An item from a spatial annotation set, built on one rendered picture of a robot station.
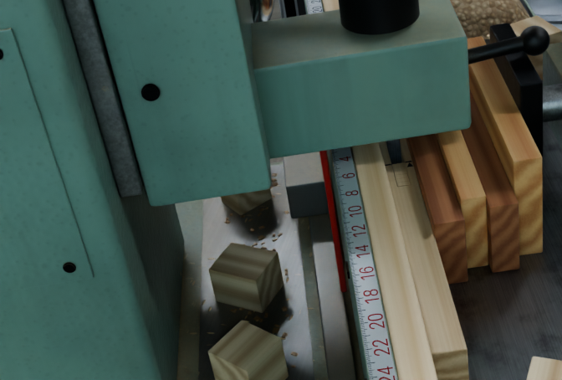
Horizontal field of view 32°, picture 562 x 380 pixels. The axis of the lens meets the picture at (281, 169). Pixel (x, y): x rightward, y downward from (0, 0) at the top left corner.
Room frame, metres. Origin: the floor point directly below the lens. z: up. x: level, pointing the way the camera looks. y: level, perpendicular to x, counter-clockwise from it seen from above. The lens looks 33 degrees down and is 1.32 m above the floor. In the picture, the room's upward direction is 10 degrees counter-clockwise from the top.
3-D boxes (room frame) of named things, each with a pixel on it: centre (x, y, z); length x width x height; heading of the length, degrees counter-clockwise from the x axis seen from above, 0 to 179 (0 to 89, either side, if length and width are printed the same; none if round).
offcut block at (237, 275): (0.62, 0.04, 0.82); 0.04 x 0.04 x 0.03; 56
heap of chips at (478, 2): (0.83, -0.18, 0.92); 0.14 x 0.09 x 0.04; 87
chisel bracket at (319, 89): (0.59, -0.06, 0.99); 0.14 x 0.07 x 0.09; 87
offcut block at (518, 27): (0.72, -0.22, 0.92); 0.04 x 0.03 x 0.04; 16
